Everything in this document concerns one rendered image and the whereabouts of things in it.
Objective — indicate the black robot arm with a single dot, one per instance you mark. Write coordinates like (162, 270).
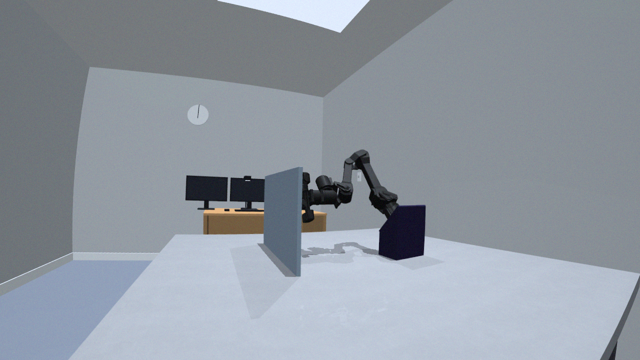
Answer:
(383, 200)

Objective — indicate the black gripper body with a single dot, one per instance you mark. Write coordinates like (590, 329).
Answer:
(311, 197)

